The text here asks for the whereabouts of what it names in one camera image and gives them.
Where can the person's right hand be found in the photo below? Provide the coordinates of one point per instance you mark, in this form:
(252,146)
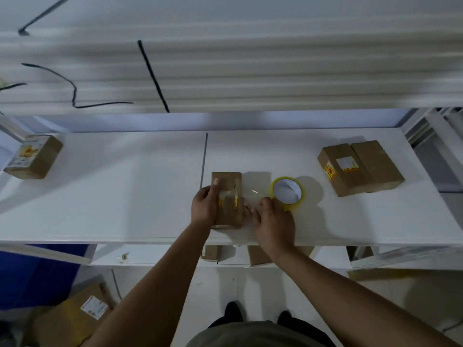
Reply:
(275,227)

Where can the person's left hand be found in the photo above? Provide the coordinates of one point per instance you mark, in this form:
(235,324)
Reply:
(204,207)

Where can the labelled box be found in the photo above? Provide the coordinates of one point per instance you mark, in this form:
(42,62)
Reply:
(231,216)

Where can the yellow tape roll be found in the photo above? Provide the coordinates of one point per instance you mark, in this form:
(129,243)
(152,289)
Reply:
(298,204)

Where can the cardboard box with white label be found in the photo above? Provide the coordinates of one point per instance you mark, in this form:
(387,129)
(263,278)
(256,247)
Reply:
(352,180)

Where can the white metal shelving rack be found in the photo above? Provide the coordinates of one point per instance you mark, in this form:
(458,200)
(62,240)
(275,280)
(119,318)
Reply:
(108,184)

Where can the plain brown cardboard box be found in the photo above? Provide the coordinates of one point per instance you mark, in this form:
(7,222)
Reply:
(379,164)

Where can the cardboard box with printed label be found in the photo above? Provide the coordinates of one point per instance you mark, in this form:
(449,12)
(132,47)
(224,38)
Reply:
(43,158)

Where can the person's right forearm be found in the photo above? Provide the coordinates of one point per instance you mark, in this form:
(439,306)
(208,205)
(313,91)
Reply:
(354,303)

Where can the person's left forearm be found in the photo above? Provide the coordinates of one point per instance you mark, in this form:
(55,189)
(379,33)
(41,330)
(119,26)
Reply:
(155,299)

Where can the person's black right shoe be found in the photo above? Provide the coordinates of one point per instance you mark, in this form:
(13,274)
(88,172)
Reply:
(284,317)

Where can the person's black shoe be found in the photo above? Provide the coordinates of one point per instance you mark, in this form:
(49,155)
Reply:
(233,311)
(284,317)

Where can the person's black left shoe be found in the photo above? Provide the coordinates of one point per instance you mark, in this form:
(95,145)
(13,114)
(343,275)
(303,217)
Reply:
(233,311)

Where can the person's olive shirt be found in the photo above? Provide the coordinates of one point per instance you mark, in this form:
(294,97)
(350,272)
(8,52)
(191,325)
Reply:
(253,336)

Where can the person's dark trousers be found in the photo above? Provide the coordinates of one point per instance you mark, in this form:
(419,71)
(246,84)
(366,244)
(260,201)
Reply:
(314,332)

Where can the floor cardboard parcel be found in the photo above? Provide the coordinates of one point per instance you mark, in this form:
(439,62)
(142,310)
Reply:
(61,325)

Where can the blue plastic crate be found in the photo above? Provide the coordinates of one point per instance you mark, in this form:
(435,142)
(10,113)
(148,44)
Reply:
(36,281)

